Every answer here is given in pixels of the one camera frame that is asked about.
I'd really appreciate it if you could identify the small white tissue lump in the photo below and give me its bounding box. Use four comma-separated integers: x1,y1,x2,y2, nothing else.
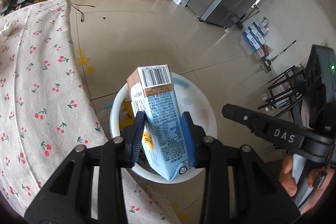
0,22,13,37

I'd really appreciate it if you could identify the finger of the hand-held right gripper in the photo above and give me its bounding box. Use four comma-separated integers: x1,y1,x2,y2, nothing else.
222,103,314,153

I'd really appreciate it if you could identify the slim blue milk carton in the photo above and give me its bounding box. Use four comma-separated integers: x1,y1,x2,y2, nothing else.
126,64,190,182

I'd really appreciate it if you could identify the floor mop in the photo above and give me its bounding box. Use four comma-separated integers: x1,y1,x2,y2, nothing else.
260,40,297,72

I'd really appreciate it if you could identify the white plastic basin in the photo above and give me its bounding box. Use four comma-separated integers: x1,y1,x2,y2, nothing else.
110,73,218,184

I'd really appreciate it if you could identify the broom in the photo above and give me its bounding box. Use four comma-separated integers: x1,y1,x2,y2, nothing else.
231,10,259,29

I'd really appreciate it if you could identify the person's right hand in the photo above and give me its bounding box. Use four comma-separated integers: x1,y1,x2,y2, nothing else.
278,154,331,215

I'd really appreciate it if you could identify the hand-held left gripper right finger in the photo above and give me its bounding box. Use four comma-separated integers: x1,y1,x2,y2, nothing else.
180,111,301,224

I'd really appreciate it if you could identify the cherry print tablecloth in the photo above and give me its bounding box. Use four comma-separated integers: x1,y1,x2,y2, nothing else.
0,0,181,224

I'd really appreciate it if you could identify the blue white carton box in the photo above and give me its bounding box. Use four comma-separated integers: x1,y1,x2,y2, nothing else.
252,20,269,35
243,34,263,52
247,28,266,44

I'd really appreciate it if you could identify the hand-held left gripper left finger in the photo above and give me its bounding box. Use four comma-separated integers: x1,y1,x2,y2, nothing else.
25,111,147,224

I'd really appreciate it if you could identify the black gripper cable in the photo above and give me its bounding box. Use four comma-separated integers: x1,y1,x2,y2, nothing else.
297,153,334,211

